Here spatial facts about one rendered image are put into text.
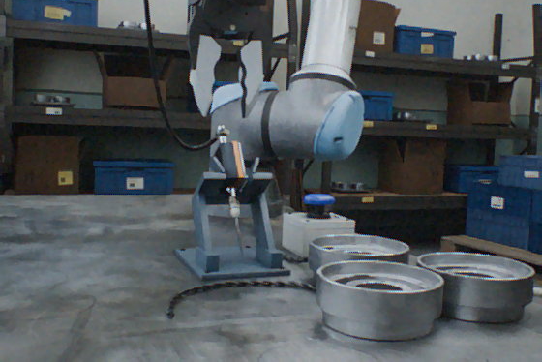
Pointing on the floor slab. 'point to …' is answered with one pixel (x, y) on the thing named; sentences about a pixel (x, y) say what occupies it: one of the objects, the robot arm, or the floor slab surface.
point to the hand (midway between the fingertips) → (227, 105)
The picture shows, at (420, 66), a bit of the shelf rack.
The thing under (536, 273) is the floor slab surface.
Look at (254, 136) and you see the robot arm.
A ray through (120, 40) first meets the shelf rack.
